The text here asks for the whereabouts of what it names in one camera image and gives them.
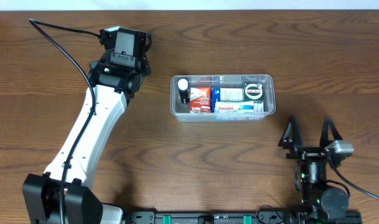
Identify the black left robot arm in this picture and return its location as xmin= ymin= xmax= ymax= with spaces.
xmin=22 ymin=53 xmax=151 ymax=223

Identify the black left camera cable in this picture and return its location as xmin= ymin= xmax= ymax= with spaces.
xmin=28 ymin=18 xmax=103 ymax=224

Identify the dark bottle white cap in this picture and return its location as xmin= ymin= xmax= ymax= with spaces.
xmin=177 ymin=78 xmax=190 ymax=104

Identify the white Panadol box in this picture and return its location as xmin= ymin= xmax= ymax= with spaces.
xmin=214 ymin=101 xmax=255 ymax=113

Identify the green round-logo box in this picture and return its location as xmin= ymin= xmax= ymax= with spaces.
xmin=243 ymin=83 xmax=264 ymax=101

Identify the red medicine box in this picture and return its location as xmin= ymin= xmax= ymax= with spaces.
xmin=190 ymin=87 xmax=211 ymax=113

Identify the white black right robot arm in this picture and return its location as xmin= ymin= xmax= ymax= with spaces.
xmin=278 ymin=116 xmax=354 ymax=223

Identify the clear plastic container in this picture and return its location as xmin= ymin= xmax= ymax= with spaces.
xmin=170 ymin=74 xmax=276 ymax=122

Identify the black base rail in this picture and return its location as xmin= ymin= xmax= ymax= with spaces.
xmin=120 ymin=210 xmax=363 ymax=224

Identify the large blue white medicine box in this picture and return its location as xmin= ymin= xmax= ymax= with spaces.
xmin=210 ymin=87 xmax=264 ymax=113

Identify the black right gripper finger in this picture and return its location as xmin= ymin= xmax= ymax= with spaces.
xmin=278 ymin=116 xmax=303 ymax=149
xmin=319 ymin=116 xmax=342 ymax=148

